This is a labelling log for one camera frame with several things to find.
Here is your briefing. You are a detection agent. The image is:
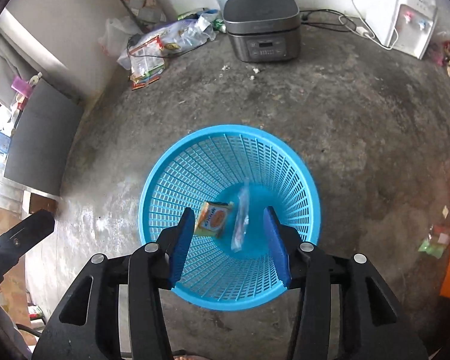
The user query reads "floor trash pile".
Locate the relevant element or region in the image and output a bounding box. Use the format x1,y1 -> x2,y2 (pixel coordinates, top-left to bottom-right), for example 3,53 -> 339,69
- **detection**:
118,9 -> 226,90

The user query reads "clear plastic wrapper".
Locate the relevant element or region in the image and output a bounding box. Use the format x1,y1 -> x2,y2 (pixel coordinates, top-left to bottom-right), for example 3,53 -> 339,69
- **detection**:
231,181 -> 249,253

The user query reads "black rice cooker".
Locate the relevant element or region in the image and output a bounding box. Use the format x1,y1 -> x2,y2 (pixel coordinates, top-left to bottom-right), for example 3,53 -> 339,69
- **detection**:
223,0 -> 302,63

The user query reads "white plastic bag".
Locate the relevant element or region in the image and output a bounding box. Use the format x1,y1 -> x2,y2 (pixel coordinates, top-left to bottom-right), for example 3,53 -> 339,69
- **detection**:
98,16 -> 142,59

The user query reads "white water dispenser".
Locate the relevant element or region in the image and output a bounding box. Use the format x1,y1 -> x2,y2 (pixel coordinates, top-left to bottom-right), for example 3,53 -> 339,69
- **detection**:
388,0 -> 437,59

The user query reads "purple cup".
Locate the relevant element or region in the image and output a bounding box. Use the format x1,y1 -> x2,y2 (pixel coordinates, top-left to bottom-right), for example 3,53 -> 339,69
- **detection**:
11,76 -> 33,98

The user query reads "blue plastic mesh wastebasket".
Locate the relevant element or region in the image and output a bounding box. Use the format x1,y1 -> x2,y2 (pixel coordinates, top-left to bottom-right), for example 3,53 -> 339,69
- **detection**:
138,124 -> 321,311

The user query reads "yellow Enaak snack packet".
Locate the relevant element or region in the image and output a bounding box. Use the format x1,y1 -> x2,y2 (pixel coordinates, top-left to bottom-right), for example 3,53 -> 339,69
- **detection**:
194,202 -> 233,238

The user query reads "grey cabinet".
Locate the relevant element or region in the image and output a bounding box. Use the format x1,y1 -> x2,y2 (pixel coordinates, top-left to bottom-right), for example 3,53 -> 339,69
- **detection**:
4,80 -> 83,196

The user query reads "blue detergent bottle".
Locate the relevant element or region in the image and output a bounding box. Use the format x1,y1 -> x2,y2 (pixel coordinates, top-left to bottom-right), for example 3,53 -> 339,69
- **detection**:
0,132 -> 11,155

